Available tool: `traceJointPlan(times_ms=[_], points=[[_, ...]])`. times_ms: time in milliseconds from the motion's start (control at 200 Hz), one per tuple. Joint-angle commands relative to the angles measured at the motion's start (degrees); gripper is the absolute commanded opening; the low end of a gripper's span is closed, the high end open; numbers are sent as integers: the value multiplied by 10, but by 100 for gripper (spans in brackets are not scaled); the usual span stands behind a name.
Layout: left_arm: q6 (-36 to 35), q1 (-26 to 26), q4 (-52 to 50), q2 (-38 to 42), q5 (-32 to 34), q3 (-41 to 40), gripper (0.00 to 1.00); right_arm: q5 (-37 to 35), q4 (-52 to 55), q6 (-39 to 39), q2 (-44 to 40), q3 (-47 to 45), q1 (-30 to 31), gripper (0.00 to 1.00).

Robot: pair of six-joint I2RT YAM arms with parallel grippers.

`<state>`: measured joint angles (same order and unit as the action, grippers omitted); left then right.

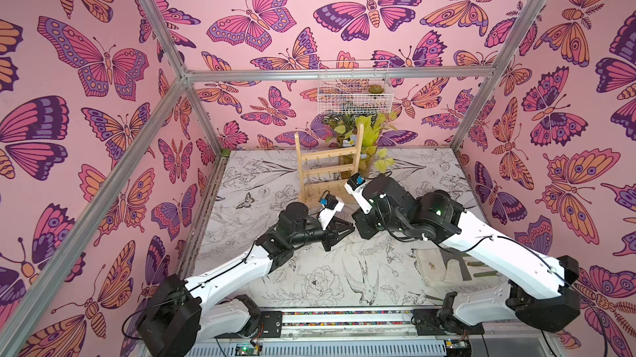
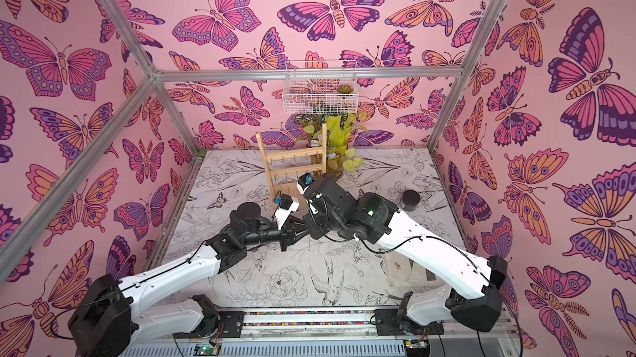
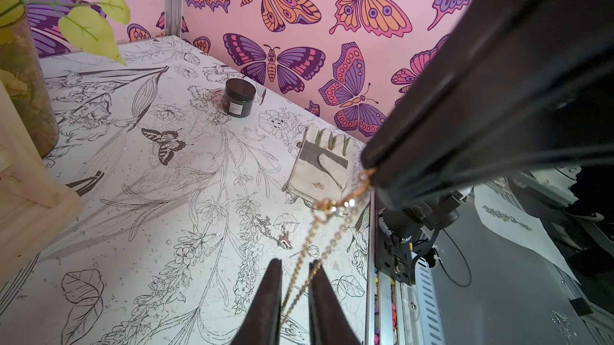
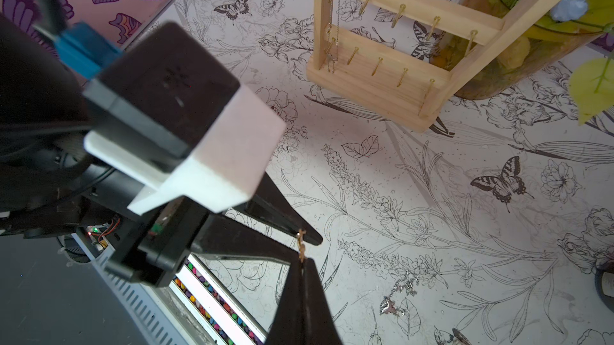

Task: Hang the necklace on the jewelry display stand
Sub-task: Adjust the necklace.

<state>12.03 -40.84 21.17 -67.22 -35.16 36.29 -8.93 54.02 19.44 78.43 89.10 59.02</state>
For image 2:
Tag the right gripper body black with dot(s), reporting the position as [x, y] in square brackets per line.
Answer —
[318, 215]

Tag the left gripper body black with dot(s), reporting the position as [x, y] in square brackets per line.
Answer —
[284, 237]

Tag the wooden jewelry display stand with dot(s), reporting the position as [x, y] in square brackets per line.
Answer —
[288, 152]

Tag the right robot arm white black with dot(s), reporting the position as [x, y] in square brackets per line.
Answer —
[471, 294]

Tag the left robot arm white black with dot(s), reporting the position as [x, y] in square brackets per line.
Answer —
[118, 313]

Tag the small black cylinder jar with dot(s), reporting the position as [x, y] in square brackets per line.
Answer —
[410, 200]

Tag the potted green plant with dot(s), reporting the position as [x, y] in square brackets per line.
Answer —
[336, 133]

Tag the small succulent in basket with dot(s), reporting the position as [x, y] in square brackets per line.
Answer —
[345, 89]

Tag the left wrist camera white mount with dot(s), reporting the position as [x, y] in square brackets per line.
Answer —
[286, 205]

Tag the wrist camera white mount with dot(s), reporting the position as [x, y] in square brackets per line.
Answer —
[304, 182]
[286, 205]

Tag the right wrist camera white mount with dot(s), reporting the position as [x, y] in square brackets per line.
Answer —
[304, 182]

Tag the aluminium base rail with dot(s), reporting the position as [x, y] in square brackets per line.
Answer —
[338, 331]

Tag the white wire basket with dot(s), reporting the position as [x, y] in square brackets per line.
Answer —
[311, 87]

